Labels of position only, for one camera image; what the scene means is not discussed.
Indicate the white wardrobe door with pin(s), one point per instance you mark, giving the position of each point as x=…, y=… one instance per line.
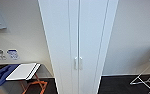
x=91, y=33
x=57, y=33

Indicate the blue cloth bag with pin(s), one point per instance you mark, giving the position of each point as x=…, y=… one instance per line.
x=2, y=75

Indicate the blue white wall sticker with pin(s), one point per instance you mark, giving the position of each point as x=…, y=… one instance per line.
x=13, y=54

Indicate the orange table legs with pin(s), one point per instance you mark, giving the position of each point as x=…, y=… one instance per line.
x=34, y=87

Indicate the white wardrobe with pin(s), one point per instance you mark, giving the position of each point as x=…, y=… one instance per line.
x=110, y=16

